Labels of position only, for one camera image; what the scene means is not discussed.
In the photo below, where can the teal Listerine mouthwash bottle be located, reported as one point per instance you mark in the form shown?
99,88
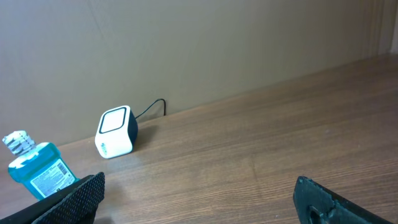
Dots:
39,167

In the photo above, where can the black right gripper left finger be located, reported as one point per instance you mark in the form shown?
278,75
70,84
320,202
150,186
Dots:
75,204

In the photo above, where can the white barcode scanner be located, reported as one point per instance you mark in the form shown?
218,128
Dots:
117,132

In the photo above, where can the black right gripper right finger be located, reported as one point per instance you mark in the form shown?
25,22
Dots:
315,204

